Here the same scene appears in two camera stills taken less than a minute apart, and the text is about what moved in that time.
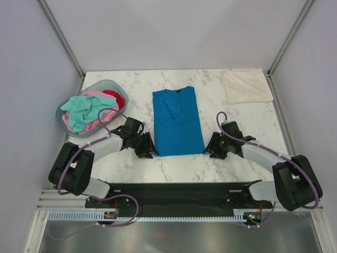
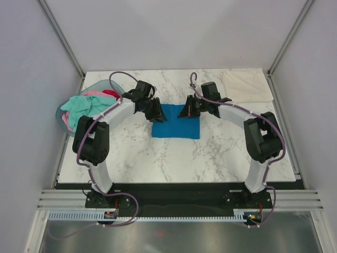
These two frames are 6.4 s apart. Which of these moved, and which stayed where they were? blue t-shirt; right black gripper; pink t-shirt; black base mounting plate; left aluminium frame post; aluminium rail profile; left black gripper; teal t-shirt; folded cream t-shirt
Moved: right black gripper; blue t-shirt; left black gripper
Stayed: pink t-shirt; left aluminium frame post; folded cream t-shirt; teal t-shirt; black base mounting plate; aluminium rail profile
